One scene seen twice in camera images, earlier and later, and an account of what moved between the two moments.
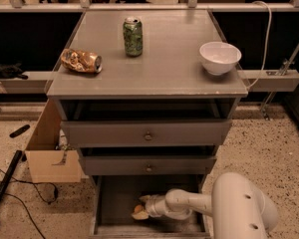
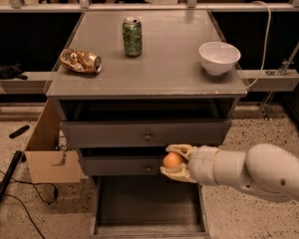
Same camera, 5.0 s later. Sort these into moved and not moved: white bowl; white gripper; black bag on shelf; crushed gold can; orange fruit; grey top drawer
Moved: orange fruit; white gripper
Not moved: grey top drawer; black bag on shelf; crushed gold can; white bowl
